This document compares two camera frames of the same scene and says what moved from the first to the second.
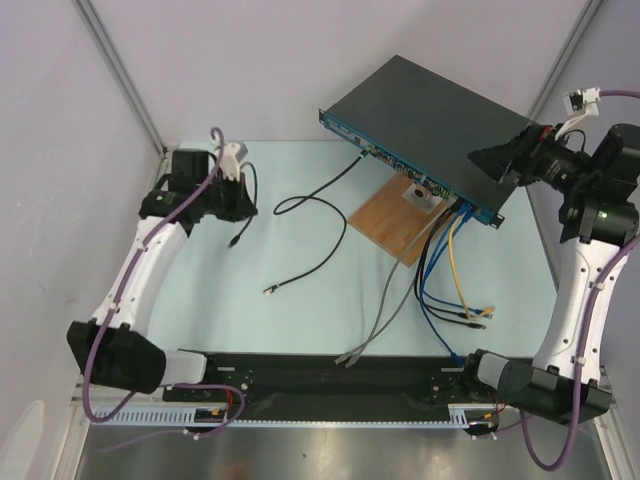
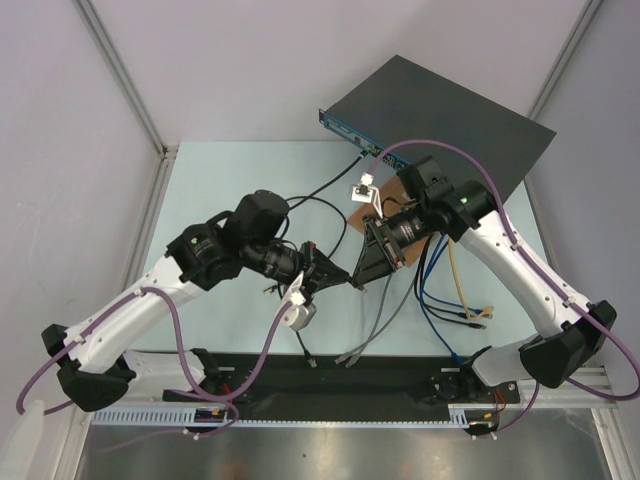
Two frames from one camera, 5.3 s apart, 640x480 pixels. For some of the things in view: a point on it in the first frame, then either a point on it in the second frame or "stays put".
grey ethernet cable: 385,286 stays put
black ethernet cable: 434,227 stays put
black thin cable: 234,240 → 311,361
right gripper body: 523,156 → 377,244
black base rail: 342,383 stays put
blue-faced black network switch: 422,127 stays put
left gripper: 243,206 → 318,271
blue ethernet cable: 439,245 stays put
